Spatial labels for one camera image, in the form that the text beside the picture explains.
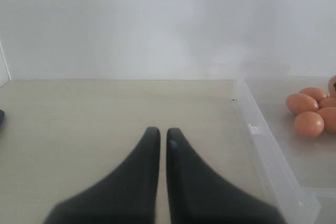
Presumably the black object at edge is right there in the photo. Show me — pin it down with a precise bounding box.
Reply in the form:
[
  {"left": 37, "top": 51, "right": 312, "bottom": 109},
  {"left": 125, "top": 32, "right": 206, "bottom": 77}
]
[{"left": 0, "top": 110, "right": 5, "bottom": 127}]

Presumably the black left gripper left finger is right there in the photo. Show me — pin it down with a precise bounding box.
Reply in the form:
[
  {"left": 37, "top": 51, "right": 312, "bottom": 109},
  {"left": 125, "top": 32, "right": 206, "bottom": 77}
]
[{"left": 44, "top": 127, "right": 161, "bottom": 223}]

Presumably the brown egg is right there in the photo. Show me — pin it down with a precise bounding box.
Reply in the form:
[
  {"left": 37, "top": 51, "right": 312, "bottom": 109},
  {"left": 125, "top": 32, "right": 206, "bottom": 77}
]
[
  {"left": 328, "top": 76, "right": 336, "bottom": 98},
  {"left": 317, "top": 107, "right": 336, "bottom": 133},
  {"left": 299, "top": 87, "right": 329, "bottom": 103},
  {"left": 319, "top": 97, "right": 336, "bottom": 109},
  {"left": 294, "top": 111, "right": 324, "bottom": 137},
  {"left": 286, "top": 93, "right": 319, "bottom": 115}
]

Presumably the clear plastic container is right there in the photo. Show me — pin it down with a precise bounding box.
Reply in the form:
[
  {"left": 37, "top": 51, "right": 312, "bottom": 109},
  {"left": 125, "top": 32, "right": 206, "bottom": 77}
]
[{"left": 233, "top": 74, "right": 335, "bottom": 223}]

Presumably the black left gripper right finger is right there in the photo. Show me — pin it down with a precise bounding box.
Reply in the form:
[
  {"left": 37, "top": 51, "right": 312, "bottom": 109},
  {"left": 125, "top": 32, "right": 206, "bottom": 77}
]
[{"left": 166, "top": 128, "right": 285, "bottom": 223}]

